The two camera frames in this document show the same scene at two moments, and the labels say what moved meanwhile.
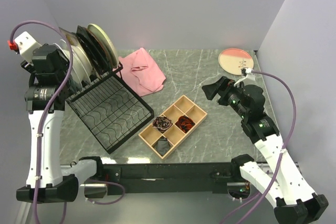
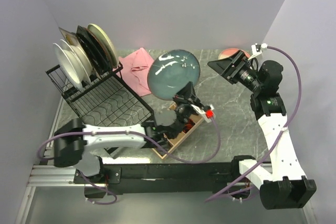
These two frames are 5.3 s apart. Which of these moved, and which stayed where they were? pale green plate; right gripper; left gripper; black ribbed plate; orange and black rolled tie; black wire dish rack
Moved: right gripper; left gripper
Stayed: orange and black rolled tie; pale green plate; black ribbed plate; black wire dish rack
